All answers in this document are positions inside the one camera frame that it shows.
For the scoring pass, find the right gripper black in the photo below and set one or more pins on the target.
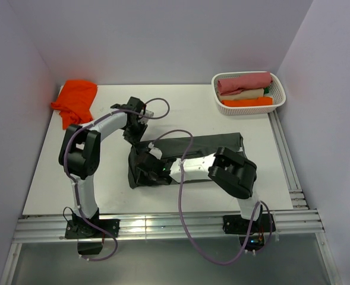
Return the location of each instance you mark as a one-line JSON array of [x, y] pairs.
[[142, 180]]

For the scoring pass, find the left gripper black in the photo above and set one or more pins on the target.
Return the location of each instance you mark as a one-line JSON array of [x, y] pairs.
[[135, 139]]

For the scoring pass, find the dark grey t shirt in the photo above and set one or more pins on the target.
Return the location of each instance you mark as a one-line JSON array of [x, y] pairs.
[[185, 148]]

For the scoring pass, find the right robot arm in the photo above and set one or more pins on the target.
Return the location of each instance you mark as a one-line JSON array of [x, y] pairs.
[[231, 171]]

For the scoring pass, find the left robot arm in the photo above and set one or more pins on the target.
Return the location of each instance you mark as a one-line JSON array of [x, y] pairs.
[[80, 158]]

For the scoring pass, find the orange t shirt on table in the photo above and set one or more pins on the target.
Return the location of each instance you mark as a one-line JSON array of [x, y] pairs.
[[74, 102]]

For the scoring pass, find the rolled pink t shirt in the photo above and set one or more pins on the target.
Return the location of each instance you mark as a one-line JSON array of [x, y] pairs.
[[250, 81]]

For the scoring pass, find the rolled beige t shirt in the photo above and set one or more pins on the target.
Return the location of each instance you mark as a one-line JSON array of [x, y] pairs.
[[244, 95]]

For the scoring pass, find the rolled orange t shirt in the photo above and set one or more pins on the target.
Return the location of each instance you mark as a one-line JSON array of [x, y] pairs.
[[260, 101]]

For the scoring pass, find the white plastic basket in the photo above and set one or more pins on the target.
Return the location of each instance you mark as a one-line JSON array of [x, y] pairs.
[[276, 92]]

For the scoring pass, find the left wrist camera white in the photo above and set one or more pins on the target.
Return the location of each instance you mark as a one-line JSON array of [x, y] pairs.
[[145, 116]]

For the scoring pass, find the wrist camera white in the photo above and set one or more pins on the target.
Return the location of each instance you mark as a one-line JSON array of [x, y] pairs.
[[145, 116], [156, 152]]

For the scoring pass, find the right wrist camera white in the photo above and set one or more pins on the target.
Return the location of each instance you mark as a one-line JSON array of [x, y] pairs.
[[156, 152]]

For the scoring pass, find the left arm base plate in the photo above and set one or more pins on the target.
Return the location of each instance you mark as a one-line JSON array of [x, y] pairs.
[[90, 241]]

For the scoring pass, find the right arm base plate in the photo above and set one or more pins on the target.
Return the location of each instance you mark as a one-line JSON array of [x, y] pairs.
[[236, 225]]

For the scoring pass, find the aluminium rail frame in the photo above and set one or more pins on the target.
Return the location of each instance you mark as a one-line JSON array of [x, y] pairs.
[[300, 220]]

